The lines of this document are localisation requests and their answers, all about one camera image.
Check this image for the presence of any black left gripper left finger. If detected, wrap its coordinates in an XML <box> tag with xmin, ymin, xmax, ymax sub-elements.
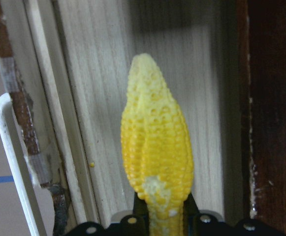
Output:
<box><xmin>71</xmin><ymin>193</ymin><xmax>149</xmax><ymax>236</ymax></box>

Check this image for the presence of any dark wooden drawer box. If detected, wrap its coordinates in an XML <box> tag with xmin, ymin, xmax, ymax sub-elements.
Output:
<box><xmin>236</xmin><ymin>0</ymin><xmax>286</xmax><ymax>235</ymax></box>

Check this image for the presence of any wooden drawer with white handle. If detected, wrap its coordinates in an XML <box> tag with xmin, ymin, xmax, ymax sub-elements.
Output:
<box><xmin>0</xmin><ymin>0</ymin><xmax>243</xmax><ymax>236</ymax></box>

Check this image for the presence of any yellow corn cob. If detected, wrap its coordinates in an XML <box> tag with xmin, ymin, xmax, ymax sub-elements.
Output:
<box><xmin>121</xmin><ymin>54</ymin><xmax>193</xmax><ymax>236</ymax></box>

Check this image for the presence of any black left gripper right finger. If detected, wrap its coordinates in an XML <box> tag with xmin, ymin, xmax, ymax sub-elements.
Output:
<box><xmin>184</xmin><ymin>194</ymin><xmax>284</xmax><ymax>236</ymax></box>

